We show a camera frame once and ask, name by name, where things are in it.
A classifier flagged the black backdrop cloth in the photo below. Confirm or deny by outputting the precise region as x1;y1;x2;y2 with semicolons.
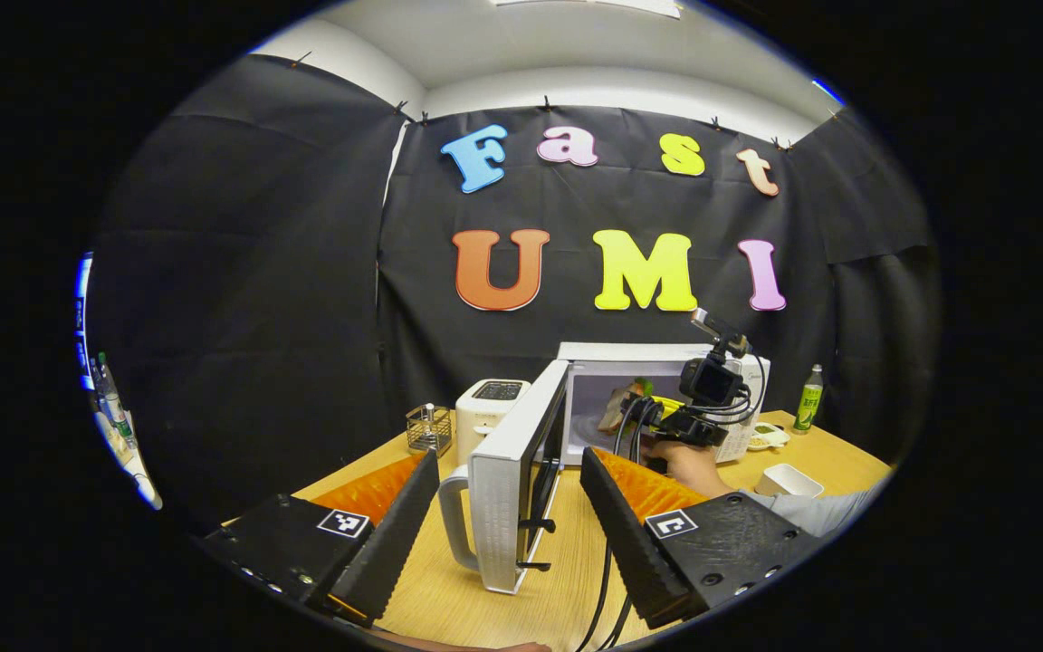
87;54;939;526

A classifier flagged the white microwave oven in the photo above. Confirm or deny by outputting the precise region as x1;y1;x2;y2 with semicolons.
437;341;771;596

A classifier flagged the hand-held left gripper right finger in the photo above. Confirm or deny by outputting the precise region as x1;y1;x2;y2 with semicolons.
580;446;826;630

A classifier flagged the lettuce sandwich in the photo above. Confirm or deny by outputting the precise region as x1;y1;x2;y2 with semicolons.
598;378;658;434

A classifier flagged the white rectangular tray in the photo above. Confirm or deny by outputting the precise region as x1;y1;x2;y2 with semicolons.
754;463;826;499

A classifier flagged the white toaster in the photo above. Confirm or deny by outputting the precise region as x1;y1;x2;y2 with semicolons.
455;379;531;467

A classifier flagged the small plastic bottle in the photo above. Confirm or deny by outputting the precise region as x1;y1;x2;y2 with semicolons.
94;353;131;440

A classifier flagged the wire mesh holder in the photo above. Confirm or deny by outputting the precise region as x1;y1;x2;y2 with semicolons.
406;403;454;456

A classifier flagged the computer monitor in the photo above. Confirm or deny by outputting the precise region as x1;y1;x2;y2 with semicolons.
73;254;95;392

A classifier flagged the black cable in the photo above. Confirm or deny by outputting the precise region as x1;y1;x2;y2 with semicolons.
601;398;658;651
576;398;645;652

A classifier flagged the green label drink bottle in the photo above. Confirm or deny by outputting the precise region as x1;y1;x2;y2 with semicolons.
793;364;825;434

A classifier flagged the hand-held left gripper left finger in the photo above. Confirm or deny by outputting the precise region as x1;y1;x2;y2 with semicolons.
200;448;441;628

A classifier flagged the white divided snack plate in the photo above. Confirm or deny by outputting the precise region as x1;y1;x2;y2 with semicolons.
746;421;792;452

